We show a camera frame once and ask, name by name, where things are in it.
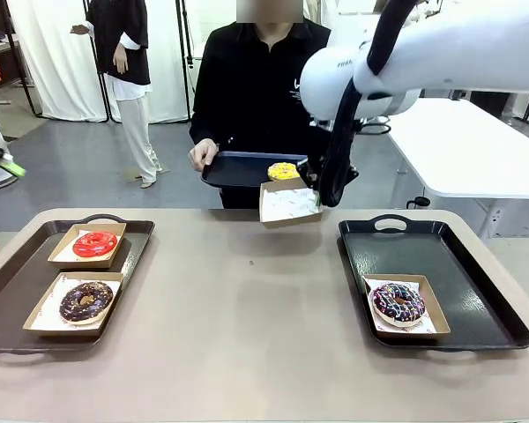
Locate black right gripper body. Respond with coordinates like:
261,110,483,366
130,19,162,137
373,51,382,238
296,157,324,191

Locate yellow glazed sprinkle donut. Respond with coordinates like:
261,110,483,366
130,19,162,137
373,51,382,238
266,161,301,182

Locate white printed paper liner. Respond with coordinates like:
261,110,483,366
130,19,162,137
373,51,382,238
29,277,122,332
54,226,125,263
364,276,438,335
261,186,321,220

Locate brown paper food box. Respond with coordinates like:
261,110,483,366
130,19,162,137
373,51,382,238
22,271,125,338
361,273,452,340
258,176,325,230
47,222,129,271

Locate navy blue serving tray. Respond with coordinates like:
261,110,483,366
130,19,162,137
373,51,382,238
200,150,313,190

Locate red glazed donut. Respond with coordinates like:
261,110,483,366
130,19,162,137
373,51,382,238
71,230,119,258

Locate sprinkled chocolate donut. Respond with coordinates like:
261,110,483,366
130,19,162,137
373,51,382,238
369,282,427,329

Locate chocolate glazed donut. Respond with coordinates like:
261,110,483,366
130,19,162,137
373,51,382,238
58,281,115,327

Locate person right forearm black sleeve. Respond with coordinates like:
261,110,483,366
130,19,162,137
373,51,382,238
189,116,216,145

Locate brown plastic serving tray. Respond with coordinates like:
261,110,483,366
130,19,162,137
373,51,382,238
0,213,156,353

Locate black plastic serving tray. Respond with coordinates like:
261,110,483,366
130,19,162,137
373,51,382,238
336,213,529,353

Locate person right hand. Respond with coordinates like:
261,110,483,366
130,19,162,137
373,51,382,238
189,137,219,174

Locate person in black sweater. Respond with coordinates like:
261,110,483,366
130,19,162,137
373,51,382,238
189,19,332,211

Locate white backdrop curtain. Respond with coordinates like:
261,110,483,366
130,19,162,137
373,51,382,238
6,0,209,124

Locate large white table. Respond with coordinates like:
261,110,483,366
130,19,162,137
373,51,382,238
384,97,529,240

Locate mannequin black top white trousers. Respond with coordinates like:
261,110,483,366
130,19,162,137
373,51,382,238
69,0,164,189

